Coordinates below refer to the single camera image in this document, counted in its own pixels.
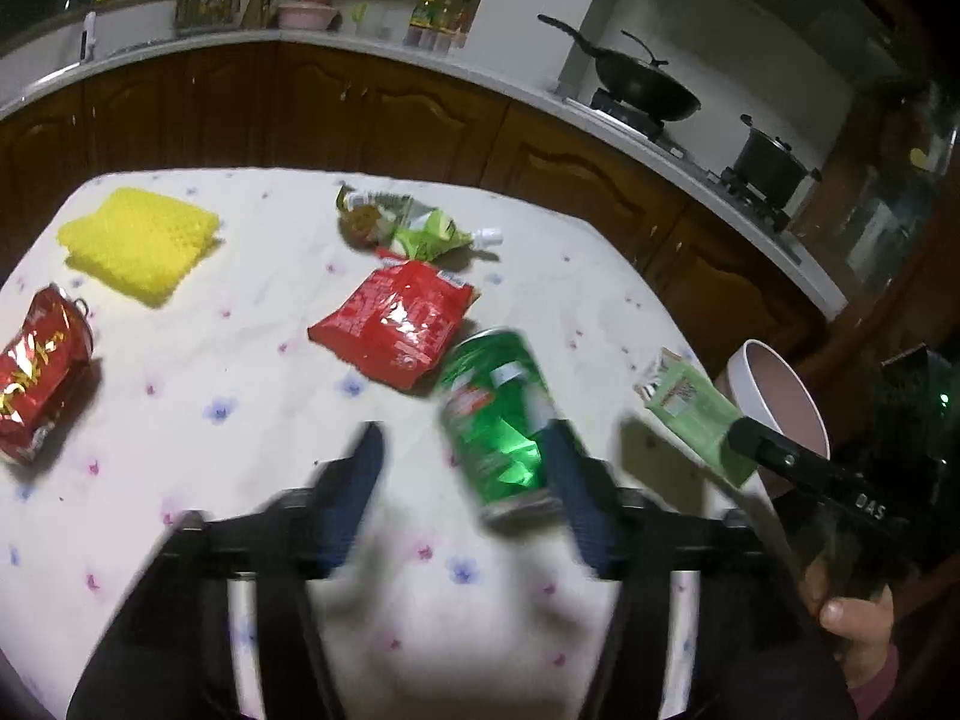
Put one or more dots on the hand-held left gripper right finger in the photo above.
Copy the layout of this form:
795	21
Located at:
581	495

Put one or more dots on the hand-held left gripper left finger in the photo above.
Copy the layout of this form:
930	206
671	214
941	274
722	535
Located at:
352	495

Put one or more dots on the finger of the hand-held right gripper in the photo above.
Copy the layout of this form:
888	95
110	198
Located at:
817	480

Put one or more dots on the pink bin with white rim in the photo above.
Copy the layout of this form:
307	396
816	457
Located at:
780	390

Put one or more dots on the crushed green can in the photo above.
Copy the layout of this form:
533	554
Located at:
495	420

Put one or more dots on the light green small packet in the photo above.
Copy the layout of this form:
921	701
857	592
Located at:
694	412

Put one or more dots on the person's right forearm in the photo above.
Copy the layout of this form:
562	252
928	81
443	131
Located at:
874	686

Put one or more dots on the person's right hand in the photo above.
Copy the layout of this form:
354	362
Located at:
855	619

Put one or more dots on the floral white tablecloth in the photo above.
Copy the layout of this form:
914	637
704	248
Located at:
247	360

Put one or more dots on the red snack bag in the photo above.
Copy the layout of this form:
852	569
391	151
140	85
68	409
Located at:
394	322

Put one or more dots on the wooden framed glass door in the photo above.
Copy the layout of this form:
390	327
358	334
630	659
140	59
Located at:
900	187

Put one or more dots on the green spout pouch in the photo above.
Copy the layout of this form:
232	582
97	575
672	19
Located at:
431	236

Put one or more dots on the brown green wrapper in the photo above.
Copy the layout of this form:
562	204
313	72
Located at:
364	221

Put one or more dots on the black stock pot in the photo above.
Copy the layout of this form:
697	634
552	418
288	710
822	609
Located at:
769	165

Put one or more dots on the yellow sponge cloth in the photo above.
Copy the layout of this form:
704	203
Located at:
139	240

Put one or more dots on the crushed red can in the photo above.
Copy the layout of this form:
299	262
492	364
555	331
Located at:
37	367

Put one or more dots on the gas stove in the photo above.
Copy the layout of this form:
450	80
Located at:
679	146

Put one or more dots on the wooden base cabinets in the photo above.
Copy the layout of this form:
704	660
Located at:
420	112

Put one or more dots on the black wok with lid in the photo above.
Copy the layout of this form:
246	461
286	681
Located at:
645	86

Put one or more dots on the seasoning bottle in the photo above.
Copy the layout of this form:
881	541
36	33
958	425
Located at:
463	15
445	24
424	19

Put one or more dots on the pink basin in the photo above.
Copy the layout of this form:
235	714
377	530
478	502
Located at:
307	11

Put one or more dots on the white faucet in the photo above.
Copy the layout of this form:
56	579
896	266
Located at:
88	34

